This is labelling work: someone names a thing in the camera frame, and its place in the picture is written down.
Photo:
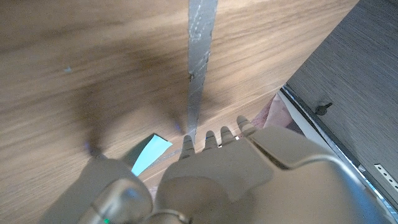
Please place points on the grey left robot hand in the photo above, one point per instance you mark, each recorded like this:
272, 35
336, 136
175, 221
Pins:
248, 180

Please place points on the printed living room backdrop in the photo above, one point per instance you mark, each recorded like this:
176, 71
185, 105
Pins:
276, 115

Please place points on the white perforated metal strip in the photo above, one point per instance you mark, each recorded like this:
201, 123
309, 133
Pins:
387, 175

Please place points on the grey tape outline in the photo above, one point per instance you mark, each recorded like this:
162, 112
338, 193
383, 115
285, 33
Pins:
200, 46

